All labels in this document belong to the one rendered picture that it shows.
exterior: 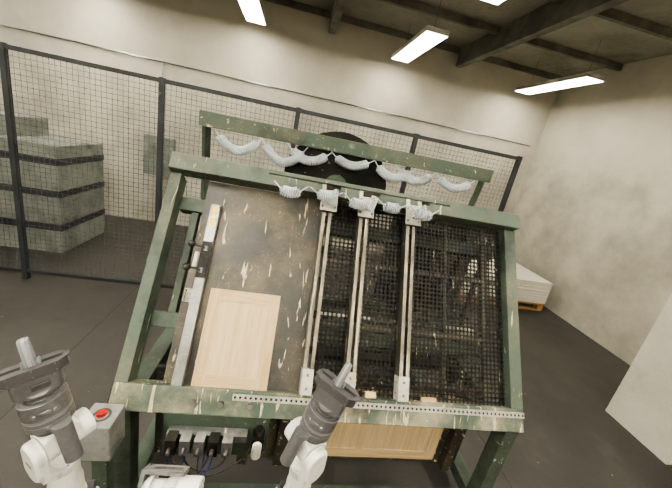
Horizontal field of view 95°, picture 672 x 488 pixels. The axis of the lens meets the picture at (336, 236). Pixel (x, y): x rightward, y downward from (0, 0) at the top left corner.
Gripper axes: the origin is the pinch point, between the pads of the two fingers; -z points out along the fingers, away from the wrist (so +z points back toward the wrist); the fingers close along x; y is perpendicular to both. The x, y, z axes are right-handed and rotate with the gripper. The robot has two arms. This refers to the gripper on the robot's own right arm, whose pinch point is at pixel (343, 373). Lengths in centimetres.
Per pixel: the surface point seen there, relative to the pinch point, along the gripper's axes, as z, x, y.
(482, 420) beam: 41, -67, 120
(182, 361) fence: 69, 77, 42
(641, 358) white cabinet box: -19, -216, 326
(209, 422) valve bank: 88, 51, 45
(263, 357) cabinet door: 56, 48, 64
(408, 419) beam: 54, -31, 97
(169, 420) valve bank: 93, 66, 35
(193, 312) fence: 49, 87, 48
